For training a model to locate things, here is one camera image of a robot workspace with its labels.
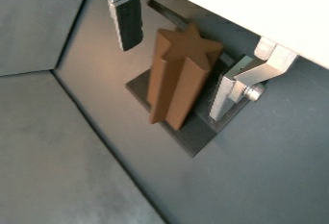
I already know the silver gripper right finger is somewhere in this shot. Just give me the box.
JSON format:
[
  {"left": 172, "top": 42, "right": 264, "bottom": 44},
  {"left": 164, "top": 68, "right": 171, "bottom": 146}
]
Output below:
[{"left": 210, "top": 37, "right": 297, "bottom": 121}]

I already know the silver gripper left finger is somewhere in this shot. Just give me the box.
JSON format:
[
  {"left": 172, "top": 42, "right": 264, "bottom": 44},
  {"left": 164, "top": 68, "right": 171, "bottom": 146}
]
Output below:
[{"left": 107, "top": 0, "right": 144, "bottom": 51}]

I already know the brown star prism object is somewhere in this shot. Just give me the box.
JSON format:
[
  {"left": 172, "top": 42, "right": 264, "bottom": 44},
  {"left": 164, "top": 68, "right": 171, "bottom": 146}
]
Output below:
[{"left": 147, "top": 23, "right": 223, "bottom": 130}]

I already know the dark grey curved fixture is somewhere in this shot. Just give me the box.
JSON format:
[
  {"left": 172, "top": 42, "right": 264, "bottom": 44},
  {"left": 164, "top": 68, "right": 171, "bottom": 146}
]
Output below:
[{"left": 159, "top": 53, "right": 248, "bottom": 157}]

